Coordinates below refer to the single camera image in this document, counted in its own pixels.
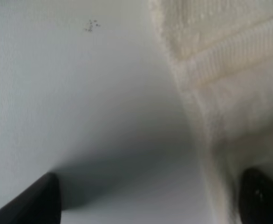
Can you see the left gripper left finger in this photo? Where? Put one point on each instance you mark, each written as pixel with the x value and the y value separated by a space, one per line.
pixel 40 203

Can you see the white towel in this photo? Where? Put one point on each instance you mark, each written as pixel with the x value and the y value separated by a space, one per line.
pixel 221 55

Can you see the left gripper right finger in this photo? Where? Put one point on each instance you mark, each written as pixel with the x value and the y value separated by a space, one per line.
pixel 256 198

